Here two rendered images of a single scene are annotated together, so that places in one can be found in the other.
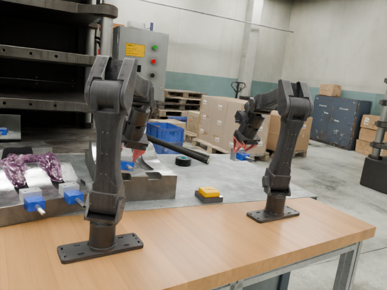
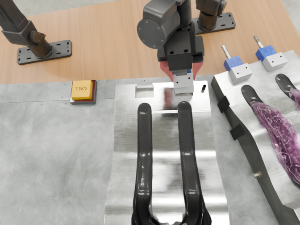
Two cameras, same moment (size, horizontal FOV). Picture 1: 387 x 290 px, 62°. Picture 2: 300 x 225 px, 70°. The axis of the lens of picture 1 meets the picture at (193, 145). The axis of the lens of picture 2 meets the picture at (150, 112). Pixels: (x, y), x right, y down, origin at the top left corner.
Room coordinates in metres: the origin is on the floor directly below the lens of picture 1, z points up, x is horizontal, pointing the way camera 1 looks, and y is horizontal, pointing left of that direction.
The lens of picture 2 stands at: (1.32, 0.29, 1.43)
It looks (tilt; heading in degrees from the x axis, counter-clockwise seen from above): 69 degrees down; 215
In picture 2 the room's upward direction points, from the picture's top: 11 degrees counter-clockwise
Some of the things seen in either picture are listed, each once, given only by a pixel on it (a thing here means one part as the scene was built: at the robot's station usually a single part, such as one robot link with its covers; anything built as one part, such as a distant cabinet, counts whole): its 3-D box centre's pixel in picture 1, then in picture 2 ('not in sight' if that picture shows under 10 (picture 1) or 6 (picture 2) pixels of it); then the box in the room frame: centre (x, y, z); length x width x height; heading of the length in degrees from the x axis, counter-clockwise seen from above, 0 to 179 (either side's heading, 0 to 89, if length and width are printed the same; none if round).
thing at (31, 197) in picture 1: (35, 205); (264, 52); (0.82, 0.41, 0.86); 0.13 x 0.05 x 0.05; 43
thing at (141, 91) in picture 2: (152, 178); (145, 93); (1.09, 0.13, 0.87); 0.05 x 0.05 x 0.04; 25
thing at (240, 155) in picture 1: (244, 156); not in sight; (1.35, -0.22, 0.93); 0.13 x 0.05 x 0.05; 30
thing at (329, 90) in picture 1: (330, 90); not in sight; (7.94, -3.11, 1.26); 0.42 x 0.33 x 0.29; 28
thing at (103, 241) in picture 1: (102, 234); (208, 17); (0.73, 0.20, 0.84); 0.20 x 0.07 x 0.08; 123
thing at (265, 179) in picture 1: (276, 185); (27, 35); (1.07, -0.30, 0.90); 0.09 x 0.06 x 0.06; 103
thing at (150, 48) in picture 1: (132, 151); not in sight; (2.00, 0.38, 0.74); 0.31 x 0.22 x 1.47; 115
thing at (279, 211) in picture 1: (274, 204); (39, 46); (1.06, -0.30, 0.84); 0.20 x 0.07 x 0.08; 123
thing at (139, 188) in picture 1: (125, 162); (164, 174); (1.28, 0.27, 0.87); 0.50 x 0.26 x 0.14; 25
